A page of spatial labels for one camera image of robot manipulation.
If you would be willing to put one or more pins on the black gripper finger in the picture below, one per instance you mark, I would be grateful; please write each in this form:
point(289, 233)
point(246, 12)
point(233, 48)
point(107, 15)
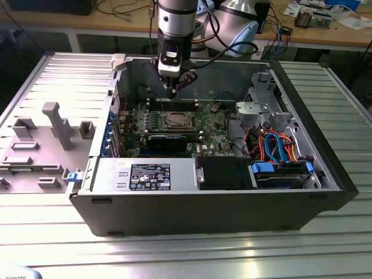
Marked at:
point(187, 79)
point(168, 85)

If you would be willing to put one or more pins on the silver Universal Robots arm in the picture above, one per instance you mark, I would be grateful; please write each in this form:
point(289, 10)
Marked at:
point(175, 20)

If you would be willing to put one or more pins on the black RAM slot row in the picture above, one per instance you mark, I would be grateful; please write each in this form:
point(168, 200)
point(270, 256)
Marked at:
point(174, 132)
point(180, 105)

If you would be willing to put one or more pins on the blue expansion slot latch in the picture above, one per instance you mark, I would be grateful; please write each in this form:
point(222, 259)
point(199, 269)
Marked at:
point(109, 129)
point(112, 117)
point(107, 140)
point(105, 151)

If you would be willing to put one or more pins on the black case fan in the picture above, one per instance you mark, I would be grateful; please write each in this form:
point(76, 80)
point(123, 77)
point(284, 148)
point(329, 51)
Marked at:
point(142, 93)

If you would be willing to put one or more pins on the small brown board connector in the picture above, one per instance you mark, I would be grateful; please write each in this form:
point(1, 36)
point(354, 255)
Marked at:
point(215, 107)

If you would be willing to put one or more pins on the black graphics card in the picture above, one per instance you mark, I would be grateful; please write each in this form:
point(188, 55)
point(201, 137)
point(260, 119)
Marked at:
point(167, 143)

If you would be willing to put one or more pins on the green motherboard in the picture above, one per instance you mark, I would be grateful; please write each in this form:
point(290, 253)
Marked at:
point(215, 136)

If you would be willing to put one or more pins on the silver metal drive cage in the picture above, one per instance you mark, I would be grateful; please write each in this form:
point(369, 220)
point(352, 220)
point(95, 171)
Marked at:
point(253, 109)

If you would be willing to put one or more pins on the wooden desk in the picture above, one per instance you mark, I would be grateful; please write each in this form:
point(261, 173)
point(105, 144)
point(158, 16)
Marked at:
point(116, 20)

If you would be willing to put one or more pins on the black box on desk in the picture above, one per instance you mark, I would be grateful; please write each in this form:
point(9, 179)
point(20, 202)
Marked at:
point(266, 17)

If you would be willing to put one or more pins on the black power supply label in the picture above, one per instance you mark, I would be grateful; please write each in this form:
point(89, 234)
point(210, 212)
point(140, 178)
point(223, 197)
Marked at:
point(151, 177)

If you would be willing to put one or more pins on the small black device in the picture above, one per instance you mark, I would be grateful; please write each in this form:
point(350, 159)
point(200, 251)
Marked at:
point(286, 30)

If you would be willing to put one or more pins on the silver power supply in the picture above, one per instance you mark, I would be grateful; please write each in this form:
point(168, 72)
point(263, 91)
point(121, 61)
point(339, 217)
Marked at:
point(110, 177)

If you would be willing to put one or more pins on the printed white leaflet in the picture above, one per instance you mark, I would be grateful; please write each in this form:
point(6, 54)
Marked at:
point(292, 9)

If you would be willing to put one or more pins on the copper heat sink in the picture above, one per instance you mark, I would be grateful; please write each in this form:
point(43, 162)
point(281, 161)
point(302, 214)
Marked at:
point(303, 19)

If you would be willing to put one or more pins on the black open PC case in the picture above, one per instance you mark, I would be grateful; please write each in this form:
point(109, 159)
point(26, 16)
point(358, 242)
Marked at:
point(203, 212)

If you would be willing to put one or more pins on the blue plastic clip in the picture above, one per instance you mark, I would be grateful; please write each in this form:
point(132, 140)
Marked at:
point(73, 177)

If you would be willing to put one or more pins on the hard disk in blue carrier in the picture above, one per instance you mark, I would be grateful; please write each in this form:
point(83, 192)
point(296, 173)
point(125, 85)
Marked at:
point(279, 181)

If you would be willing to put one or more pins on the grey parts rack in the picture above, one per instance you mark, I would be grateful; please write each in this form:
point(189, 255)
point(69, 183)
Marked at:
point(32, 174)

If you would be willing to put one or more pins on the blue box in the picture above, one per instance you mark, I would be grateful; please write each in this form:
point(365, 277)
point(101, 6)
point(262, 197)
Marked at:
point(343, 4)

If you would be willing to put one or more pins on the white papers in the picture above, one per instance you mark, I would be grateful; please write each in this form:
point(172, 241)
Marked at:
point(353, 23)

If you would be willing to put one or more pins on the pale blue teach pendant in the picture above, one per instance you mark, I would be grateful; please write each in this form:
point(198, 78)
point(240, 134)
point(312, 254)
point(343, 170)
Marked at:
point(17, 271)

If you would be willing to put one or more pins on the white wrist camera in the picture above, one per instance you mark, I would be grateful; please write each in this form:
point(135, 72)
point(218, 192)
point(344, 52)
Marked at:
point(168, 68)

